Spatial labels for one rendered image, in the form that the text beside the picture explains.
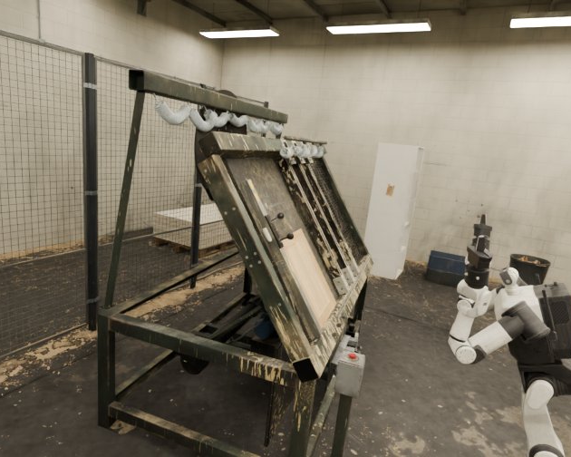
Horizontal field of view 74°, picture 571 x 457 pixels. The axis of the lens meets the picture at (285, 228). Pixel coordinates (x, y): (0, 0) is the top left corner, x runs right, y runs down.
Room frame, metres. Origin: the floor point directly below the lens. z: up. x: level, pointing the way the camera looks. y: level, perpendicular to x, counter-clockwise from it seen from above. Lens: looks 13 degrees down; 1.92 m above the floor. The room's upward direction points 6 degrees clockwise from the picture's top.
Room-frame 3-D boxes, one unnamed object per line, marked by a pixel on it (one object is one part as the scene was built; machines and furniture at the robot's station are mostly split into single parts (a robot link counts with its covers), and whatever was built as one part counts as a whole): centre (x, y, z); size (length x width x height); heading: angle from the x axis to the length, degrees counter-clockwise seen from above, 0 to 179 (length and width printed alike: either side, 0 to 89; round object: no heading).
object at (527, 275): (5.33, -3.54, 0.33); 0.52 x 0.51 x 0.65; 153
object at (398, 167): (6.06, -1.66, 1.03); 0.61 x 0.58 x 2.05; 153
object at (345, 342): (2.13, -0.47, 0.69); 0.50 x 0.14 x 0.24; 162
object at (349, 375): (1.69, -0.39, 0.84); 0.12 x 0.12 x 0.18; 72
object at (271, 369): (2.95, 0.09, 0.41); 2.20 x 1.38 x 0.83; 162
